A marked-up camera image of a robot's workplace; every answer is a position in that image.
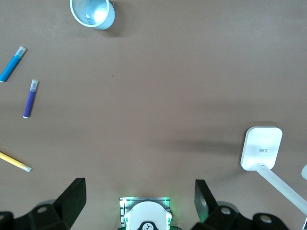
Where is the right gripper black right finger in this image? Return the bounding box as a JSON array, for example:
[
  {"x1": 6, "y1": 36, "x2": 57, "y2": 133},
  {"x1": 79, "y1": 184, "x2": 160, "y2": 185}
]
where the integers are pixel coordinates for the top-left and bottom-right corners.
[{"x1": 191, "y1": 179, "x2": 290, "y2": 230}]

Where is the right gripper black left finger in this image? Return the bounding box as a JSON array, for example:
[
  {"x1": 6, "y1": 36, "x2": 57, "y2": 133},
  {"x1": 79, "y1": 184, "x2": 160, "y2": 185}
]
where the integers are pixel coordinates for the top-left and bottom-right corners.
[{"x1": 0, "y1": 177, "x2": 87, "y2": 230}]

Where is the blue marker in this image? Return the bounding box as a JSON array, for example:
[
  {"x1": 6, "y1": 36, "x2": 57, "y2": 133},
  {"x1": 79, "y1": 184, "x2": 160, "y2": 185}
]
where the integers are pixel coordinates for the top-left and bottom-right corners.
[{"x1": 0, "y1": 46, "x2": 26, "y2": 83}]

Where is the yellow marker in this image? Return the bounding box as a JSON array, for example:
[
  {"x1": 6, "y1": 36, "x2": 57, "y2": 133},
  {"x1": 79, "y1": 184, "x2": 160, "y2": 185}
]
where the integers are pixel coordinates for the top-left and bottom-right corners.
[{"x1": 0, "y1": 151, "x2": 32, "y2": 173}]

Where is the white lamp base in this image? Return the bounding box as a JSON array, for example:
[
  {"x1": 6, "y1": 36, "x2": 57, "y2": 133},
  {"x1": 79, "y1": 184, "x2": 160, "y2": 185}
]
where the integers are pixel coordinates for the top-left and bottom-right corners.
[{"x1": 240, "y1": 126, "x2": 283, "y2": 171}]

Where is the purple marker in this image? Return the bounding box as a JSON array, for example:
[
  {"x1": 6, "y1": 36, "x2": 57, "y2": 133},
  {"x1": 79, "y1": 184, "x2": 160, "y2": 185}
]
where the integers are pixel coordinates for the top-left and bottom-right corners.
[{"x1": 23, "y1": 79, "x2": 39, "y2": 119}]

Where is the blue mesh cup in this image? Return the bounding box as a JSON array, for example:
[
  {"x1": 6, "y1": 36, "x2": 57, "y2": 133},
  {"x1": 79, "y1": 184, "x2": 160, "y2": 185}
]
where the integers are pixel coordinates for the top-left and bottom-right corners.
[{"x1": 70, "y1": 0, "x2": 116, "y2": 31}]

